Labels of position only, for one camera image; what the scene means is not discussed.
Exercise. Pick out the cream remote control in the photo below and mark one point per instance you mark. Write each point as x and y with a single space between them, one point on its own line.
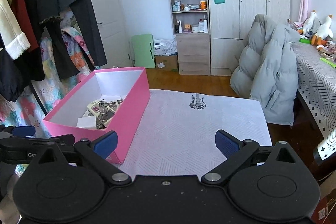
93 108

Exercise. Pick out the left hand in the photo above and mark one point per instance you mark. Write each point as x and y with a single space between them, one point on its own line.
9 211

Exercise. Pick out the orange bottle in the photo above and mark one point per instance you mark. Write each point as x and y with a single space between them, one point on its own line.
203 5

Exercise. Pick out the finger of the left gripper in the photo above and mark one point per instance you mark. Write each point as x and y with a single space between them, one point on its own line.
20 131

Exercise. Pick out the white fleece cuff coat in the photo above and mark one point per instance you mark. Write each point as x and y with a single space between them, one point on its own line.
14 39

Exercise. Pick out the floral quilt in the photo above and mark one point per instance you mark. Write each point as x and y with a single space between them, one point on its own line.
28 110

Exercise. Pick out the white power adapter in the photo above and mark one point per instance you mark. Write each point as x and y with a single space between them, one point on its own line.
88 122

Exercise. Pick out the white wardrobe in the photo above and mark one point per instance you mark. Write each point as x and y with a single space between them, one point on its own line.
230 23

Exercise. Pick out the red garment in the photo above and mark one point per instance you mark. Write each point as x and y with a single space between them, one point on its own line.
19 9

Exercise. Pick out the cardboard box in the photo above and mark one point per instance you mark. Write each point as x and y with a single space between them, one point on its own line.
167 63

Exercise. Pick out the patterned tablecloth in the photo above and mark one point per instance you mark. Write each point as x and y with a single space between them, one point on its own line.
317 87

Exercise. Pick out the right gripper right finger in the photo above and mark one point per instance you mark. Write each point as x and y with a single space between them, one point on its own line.
239 154

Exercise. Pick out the grey puffer jacket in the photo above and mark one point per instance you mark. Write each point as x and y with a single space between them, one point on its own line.
267 69

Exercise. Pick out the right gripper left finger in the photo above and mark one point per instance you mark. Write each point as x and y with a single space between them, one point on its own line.
94 154

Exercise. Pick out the bunch of keys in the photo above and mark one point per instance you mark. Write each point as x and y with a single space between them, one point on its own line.
107 110

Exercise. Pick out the dark navy jacket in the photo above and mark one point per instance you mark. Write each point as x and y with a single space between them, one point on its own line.
17 74

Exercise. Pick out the wooden shelf cabinet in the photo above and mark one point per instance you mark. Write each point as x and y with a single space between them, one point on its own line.
192 32

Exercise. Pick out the white table mat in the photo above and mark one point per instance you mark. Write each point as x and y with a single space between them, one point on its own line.
175 139

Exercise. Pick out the white goose plush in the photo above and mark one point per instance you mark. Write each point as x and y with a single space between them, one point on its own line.
323 32

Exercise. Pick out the pink storage box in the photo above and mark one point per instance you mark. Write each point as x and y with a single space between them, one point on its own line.
130 84

